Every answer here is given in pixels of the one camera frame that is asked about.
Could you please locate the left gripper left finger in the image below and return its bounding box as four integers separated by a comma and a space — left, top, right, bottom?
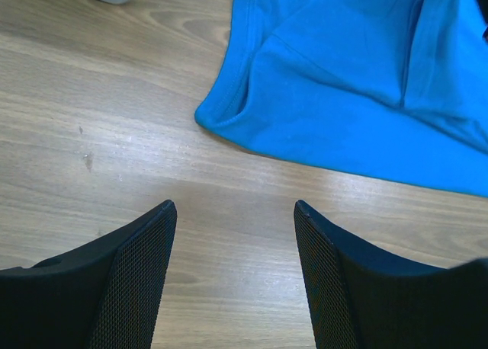
1, 200, 177, 348

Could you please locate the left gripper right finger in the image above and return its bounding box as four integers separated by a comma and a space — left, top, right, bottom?
294, 200, 487, 348

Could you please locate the teal blue t-shirt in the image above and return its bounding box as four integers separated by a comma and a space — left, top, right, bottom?
195, 0, 487, 196

